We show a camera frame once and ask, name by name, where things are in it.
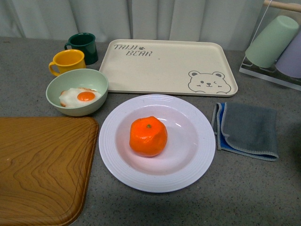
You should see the orange mandarin fruit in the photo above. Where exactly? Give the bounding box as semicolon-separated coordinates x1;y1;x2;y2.
129;116;168;157

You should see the white round plate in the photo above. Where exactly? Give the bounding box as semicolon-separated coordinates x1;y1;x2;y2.
99;94;216;193

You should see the beige bear serving tray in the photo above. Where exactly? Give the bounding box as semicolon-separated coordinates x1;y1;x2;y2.
99;39;238;97

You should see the light green bowl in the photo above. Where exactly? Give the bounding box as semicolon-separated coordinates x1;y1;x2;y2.
46;69;109;116

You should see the fake fried egg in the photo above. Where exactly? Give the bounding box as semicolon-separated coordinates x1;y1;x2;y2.
59;88;102;108

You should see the dark green mug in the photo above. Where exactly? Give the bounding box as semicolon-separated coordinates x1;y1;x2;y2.
64;32;98;65

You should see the yellow mug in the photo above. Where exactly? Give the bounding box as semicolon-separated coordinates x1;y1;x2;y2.
48;49;86;76

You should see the grey blue folded cloth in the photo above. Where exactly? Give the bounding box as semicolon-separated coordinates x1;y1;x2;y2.
211;102;279;161

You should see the wooden cutting board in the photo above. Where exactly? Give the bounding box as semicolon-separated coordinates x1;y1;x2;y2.
0;117;99;226

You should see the clear acrylic cup rack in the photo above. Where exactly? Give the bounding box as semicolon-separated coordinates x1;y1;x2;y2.
239;2;301;90

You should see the light green plastic cup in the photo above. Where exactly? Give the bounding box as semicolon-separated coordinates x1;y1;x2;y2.
245;15;299;68

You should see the lavender plastic cup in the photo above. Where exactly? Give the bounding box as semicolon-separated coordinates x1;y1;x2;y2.
275;32;301;79

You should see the wooden rack handle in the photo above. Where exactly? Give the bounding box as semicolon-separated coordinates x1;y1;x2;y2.
263;0;301;13

